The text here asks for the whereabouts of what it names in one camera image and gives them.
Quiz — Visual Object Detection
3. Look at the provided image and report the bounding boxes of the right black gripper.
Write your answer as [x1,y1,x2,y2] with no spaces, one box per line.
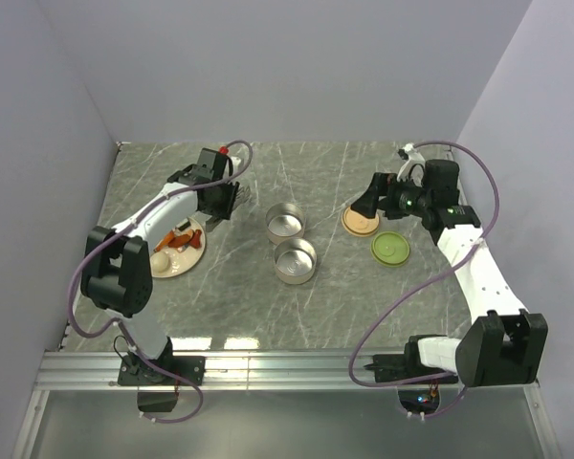
[349,172,431,220]

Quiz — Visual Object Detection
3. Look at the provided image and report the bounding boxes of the metal tongs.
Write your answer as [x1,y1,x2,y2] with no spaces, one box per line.
[205,186,251,232]

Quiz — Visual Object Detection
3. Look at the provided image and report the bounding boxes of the black sushi roll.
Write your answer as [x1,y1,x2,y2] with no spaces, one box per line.
[176,219,191,231]

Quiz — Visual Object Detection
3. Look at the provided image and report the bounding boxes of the white egg ball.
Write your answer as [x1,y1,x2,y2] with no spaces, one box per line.
[150,251,171,273]

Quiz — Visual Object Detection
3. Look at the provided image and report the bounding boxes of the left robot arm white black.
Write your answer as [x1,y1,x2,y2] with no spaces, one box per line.
[71,146,246,384]

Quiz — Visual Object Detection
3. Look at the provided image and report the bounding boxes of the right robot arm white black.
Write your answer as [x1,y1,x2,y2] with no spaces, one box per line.
[351,160,548,387]

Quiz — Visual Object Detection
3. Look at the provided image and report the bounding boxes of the far steel lunch bowl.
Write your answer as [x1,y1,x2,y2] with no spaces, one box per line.
[265,203,306,245]

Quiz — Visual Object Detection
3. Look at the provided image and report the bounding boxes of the steel lunch bowl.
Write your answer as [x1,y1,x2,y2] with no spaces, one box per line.
[265,203,306,245]
[274,238,317,285]

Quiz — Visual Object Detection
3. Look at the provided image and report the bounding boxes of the near steel lunch bowl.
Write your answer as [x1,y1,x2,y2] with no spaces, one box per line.
[274,238,317,285]

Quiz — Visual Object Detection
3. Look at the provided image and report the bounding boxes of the orange round lid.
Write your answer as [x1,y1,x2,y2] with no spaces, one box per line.
[342,207,380,237]

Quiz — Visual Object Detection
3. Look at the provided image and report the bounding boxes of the orange red food pieces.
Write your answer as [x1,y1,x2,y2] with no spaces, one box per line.
[154,229,203,252]

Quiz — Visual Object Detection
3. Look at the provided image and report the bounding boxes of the green round lid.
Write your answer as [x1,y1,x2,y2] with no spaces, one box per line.
[370,231,410,267]

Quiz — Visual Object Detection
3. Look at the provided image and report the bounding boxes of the pink white plate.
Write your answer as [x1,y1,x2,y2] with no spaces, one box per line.
[151,218,206,278]

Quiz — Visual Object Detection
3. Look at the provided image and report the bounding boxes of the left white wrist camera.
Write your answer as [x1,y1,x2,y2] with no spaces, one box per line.
[218,145,244,175]

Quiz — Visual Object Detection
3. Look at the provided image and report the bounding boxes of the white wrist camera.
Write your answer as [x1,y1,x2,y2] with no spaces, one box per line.
[397,143,426,182]
[218,145,244,175]

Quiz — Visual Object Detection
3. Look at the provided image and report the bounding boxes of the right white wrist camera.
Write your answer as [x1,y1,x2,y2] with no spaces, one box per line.
[397,143,426,182]

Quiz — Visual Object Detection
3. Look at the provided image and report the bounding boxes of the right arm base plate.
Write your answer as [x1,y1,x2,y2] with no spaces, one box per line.
[364,354,458,383]

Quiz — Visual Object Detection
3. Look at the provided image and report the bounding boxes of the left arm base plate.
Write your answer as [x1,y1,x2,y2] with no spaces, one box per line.
[117,353,206,386]

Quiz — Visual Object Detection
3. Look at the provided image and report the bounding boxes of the aluminium mounting rail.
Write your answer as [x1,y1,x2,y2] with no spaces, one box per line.
[33,348,540,393]

